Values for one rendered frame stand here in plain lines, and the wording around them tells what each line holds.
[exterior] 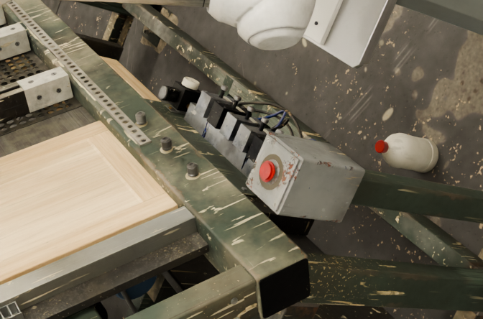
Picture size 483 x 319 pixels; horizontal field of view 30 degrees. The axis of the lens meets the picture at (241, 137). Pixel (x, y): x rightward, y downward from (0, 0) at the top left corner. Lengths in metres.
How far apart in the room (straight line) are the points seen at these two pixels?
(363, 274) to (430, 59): 0.97
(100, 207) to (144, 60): 1.95
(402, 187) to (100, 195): 0.67
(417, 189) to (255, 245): 0.37
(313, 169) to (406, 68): 1.15
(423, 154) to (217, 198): 0.82
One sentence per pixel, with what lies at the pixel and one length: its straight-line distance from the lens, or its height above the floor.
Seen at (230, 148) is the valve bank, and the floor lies 0.74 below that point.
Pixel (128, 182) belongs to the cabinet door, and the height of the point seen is 0.94.
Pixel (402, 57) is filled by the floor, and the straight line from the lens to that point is 2.78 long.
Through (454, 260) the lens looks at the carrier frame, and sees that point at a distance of 2.33.
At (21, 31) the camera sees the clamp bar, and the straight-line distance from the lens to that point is 2.75.
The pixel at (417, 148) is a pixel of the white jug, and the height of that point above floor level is 0.09.
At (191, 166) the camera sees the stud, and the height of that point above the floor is 0.87.
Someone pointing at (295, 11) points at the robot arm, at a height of 0.93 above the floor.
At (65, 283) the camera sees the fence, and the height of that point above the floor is 1.14.
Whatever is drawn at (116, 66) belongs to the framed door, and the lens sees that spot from 3.52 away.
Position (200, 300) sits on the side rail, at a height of 1.00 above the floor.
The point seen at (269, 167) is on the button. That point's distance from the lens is 1.67.
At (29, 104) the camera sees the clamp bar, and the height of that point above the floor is 1.00.
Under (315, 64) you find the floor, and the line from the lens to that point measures 3.04.
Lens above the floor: 2.02
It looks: 38 degrees down
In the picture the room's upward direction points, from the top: 79 degrees counter-clockwise
